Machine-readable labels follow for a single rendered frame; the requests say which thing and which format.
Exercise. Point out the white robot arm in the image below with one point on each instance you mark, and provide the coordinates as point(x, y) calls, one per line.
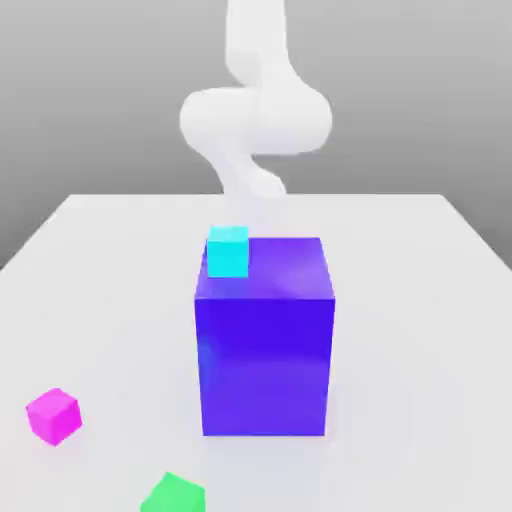
point(280, 120)

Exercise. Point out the small cyan cube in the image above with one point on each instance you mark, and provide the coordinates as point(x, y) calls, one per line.
point(227, 256)

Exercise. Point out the small magenta cube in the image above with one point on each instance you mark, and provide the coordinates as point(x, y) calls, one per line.
point(54, 418)

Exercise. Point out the large purple box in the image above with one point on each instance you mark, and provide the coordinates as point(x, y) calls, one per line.
point(264, 360)

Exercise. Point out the small green cube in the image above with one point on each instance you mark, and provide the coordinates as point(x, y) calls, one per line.
point(176, 496)

